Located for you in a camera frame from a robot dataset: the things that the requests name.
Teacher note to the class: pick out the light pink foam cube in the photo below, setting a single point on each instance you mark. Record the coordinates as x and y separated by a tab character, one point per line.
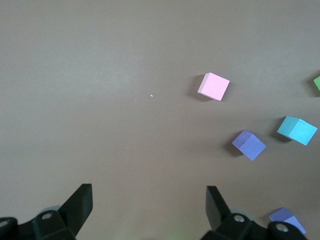
213	87

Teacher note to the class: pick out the cyan foam cube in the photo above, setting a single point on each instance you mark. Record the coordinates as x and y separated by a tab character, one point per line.
297	131

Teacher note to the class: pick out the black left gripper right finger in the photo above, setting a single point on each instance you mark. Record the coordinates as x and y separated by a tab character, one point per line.
216	210

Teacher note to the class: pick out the purple foam cube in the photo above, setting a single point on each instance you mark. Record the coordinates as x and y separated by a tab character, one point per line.
250	146
281	215

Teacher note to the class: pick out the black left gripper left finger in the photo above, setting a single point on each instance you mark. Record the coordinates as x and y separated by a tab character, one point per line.
77	207

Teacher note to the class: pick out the green foam cube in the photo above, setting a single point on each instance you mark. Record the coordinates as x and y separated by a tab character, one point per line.
317	83

